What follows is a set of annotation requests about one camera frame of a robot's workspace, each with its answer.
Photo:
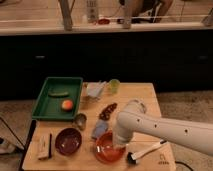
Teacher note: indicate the clear glass bowl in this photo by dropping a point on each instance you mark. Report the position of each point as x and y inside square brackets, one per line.
[136, 106]

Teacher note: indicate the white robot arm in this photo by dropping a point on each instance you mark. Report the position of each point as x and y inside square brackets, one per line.
[132, 119]

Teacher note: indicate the green translucent cup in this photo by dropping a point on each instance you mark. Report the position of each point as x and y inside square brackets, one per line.
[113, 85]

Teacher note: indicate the dark maroon bowl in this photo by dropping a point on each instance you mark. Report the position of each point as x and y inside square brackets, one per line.
[68, 141]

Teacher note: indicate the wooden block with black strip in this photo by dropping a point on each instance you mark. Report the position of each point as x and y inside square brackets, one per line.
[44, 147]

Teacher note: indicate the small metal cup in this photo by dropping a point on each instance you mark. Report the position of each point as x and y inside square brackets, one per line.
[80, 121]

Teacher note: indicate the orange peach toy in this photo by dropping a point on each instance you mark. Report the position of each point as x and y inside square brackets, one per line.
[67, 105]

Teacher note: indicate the brown spotted toy food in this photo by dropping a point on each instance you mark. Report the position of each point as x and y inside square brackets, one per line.
[107, 111]

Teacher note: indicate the green cucumber toy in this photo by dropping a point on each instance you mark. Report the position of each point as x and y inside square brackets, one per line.
[61, 94]

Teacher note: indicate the clear plastic container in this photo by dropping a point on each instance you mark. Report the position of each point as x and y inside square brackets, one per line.
[94, 90]

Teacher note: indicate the orange red bowl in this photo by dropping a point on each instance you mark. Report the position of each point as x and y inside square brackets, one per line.
[104, 150]

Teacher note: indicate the green plastic tray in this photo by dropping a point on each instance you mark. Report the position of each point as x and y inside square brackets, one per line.
[49, 108]

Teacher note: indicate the blue grey sponge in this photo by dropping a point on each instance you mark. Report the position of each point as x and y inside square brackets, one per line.
[100, 128]

